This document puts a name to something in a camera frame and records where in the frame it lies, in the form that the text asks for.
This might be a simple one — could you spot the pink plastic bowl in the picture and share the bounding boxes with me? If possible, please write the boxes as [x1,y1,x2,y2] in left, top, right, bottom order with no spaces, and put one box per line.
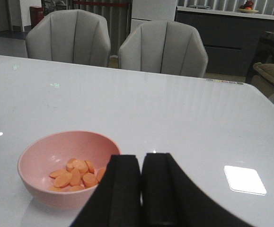
[18,131,121,210]

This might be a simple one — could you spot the orange ham slices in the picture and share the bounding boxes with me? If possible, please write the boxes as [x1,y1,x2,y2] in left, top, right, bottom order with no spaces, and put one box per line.
[48,158,106,192]

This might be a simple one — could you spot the red barrier tape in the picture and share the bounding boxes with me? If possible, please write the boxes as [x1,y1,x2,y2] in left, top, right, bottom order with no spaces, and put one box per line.
[72,0,130,8]

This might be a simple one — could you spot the right grey upholstered chair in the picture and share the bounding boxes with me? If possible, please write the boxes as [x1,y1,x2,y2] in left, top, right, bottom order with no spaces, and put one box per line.
[118,20,208,78]

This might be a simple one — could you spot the beige cushion seat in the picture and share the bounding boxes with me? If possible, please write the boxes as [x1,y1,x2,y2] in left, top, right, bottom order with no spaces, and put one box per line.
[251,62,274,97]

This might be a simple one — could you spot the left grey upholstered chair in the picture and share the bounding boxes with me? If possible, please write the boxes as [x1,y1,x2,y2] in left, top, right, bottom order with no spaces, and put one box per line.
[26,9,111,67]

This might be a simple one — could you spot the dark grey counter cabinet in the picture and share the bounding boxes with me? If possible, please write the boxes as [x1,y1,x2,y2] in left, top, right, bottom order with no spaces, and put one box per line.
[176,9,274,77]

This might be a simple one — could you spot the white refrigerator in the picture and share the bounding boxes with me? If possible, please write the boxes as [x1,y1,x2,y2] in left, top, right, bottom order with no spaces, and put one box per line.
[130,0,177,32]

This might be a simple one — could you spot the fruit plate on counter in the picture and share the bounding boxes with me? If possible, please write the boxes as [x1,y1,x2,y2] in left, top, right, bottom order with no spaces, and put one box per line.
[236,0,259,14]

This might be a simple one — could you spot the grey upholstered chair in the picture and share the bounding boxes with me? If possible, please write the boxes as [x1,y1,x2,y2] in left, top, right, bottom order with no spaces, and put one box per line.
[118,20,208,78]
[26,9,111,67]

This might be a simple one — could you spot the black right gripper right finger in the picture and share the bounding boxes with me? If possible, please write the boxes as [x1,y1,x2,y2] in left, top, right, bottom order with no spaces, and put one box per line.
[141,153,249,227]

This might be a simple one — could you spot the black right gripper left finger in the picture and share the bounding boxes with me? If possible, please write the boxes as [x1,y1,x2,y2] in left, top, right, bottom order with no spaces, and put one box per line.
[71,155,141,227]

